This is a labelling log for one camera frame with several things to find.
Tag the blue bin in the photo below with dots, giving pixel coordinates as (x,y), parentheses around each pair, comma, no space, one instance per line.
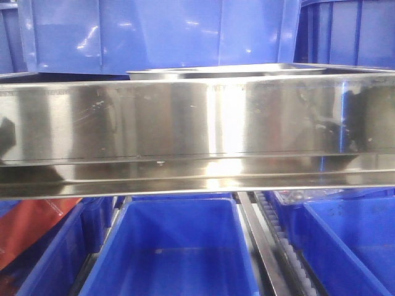
(50,266)
(345,236)
(174,247)

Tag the smaller silver tray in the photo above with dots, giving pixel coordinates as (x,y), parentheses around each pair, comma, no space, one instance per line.
(226,71)

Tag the blue bin left front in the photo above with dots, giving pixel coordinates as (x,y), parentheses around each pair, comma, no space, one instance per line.
(50,266)

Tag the large silver tray front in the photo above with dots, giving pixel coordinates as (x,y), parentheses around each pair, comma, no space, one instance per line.
(99,138)

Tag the red bag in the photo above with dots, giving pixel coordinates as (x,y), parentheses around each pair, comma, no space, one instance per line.
(28,228)

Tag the blue crate right rear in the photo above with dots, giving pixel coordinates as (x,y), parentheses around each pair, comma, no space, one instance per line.
(359,33)

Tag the blue bin centre front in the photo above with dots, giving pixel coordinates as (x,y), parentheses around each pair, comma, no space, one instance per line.
(174,247)

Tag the large blue crate behind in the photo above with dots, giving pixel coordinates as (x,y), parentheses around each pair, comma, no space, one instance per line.
(114,37)

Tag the blue bin right front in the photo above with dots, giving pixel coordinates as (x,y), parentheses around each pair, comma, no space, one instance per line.
(345,236)

